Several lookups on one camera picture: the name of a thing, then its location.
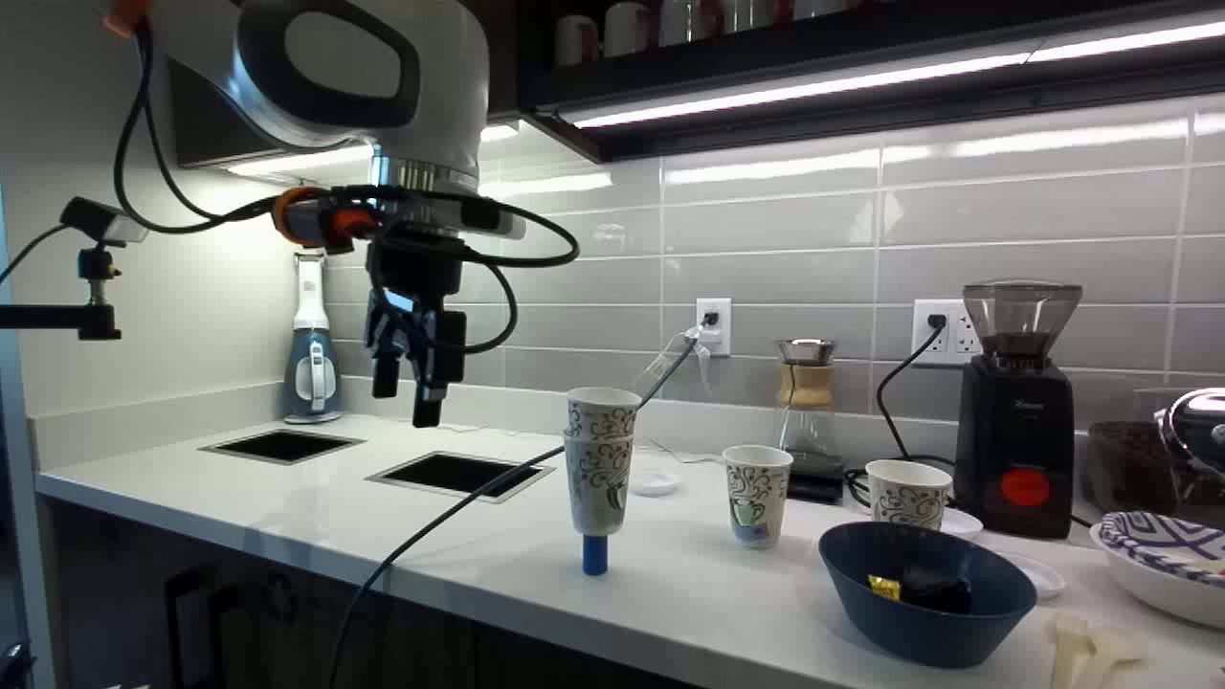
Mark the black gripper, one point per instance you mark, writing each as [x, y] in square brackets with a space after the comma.
[414, 261]

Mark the patterned paper cup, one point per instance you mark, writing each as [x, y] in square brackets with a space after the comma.
[601, 414]
[599, 490]
[758, 502]
[909, 498]

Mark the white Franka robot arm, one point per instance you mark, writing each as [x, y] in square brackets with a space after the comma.
[445, 79]

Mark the white plastic cup lid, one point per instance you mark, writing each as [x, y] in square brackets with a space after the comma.
[658, 484]
[965, 521]

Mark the blue white dispenser bottle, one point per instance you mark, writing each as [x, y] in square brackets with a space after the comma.
[313, 367]

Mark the blue cylinder stand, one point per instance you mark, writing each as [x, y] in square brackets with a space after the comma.
[596, 557]

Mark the dark base cabinet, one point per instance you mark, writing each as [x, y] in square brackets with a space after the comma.
[129, 588]

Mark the white mug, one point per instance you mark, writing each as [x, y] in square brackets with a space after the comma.
[631, 26]
[752, 12]
[577, 40]
[686, 20]

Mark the glass coffee carafe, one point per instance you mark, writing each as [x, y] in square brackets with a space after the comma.
[807, 382]

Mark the black coffee scale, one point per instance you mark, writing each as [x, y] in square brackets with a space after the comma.
[816, 484]

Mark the yellow sachet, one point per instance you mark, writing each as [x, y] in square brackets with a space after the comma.
[886, 588]

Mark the under cabinet light strip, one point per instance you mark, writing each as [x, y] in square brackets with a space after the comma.
[894, 79]

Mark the black sachet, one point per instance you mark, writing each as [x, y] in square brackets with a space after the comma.
[940, 589]

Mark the dark blue bowl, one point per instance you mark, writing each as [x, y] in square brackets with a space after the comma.
[922, 635]

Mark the black coffee grinder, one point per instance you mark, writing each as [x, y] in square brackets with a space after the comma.
[1015, 433]

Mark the dark glass container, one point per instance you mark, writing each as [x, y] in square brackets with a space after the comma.
[1131, 464]

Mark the beige wooden utensil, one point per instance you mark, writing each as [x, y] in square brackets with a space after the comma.
[1084, 650]

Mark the blue patterned white bowl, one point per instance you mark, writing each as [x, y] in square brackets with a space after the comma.
[1171, 561]

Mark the shiny metal kettle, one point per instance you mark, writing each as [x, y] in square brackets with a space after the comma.
[1199, 426]

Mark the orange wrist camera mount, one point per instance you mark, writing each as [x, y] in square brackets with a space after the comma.
[321, 220]

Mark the white wall outlet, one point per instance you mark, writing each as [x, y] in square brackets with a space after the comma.
[957, 336]
[714, 311]

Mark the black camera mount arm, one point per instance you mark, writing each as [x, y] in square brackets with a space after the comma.
[94, 317]

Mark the small mounted camera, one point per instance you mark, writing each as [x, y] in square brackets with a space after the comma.
[103, 220]

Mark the dark wall shelf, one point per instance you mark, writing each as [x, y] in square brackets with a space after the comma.
[1019, 88]

